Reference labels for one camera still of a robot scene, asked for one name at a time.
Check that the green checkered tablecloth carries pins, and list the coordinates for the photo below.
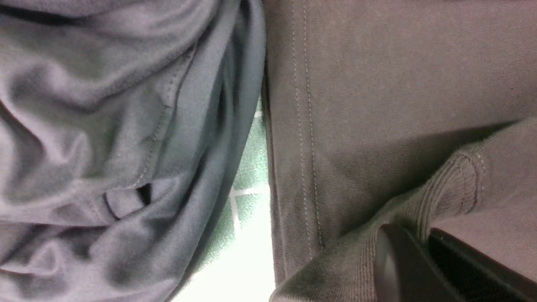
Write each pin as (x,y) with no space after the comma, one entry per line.
(245,218)

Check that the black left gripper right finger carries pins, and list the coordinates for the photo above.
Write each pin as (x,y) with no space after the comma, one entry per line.
(476,276)

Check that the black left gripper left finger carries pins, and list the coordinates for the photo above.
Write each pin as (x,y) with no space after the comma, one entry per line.
(404,271)

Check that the slate blue crumpled garment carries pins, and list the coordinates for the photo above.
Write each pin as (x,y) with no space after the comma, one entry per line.
(122,127)

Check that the dark gray long-sleeve top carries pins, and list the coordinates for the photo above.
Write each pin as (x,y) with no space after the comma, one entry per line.
(415,113)

